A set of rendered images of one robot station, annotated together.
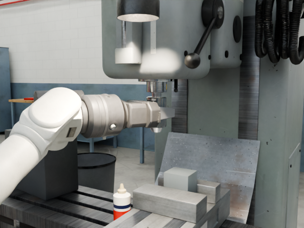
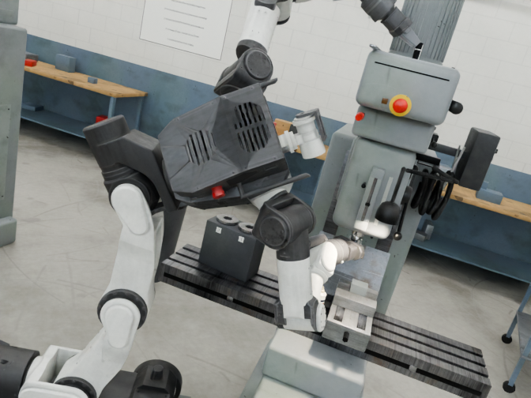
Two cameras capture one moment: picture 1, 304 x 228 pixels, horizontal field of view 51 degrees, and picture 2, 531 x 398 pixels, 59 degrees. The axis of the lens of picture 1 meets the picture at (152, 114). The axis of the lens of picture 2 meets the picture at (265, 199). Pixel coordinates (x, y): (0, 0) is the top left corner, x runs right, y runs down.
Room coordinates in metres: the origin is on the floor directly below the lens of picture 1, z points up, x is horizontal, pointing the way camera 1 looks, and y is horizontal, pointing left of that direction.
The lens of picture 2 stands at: (-0.65, 0.82, 1.82)
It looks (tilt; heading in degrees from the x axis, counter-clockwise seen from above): 18 degrees down; 341
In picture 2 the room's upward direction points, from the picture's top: 14 degrees clockwise
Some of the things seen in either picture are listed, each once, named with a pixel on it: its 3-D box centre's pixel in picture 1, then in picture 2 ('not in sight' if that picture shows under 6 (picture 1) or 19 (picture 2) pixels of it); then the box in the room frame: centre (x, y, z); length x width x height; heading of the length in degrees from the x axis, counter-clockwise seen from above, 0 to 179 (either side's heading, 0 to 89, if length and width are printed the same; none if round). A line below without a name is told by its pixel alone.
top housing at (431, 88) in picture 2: not in sight; (405, 86); (0.75, -0.02, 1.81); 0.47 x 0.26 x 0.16; 149
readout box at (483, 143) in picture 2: not in sight; (476, 158); (0.82, -0.45, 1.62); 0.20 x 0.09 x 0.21; 149
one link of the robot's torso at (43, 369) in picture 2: not in sight; (64, 381); (0.65, 0.90, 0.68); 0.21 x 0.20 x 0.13; 78
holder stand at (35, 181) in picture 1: (40, 157); (233, 245); (1.00, 0.36, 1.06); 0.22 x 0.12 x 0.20; 52
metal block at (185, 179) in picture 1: (180, 183); (357, 290); (0.71, -0.07, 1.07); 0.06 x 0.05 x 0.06; 60
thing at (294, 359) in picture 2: not in sight; (322, 340); (0.74, -0.01, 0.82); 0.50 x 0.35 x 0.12; 149
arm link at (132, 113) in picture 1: (121, 115); (340, 250); (0.69, 0.07, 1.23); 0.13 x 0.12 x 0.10; 34
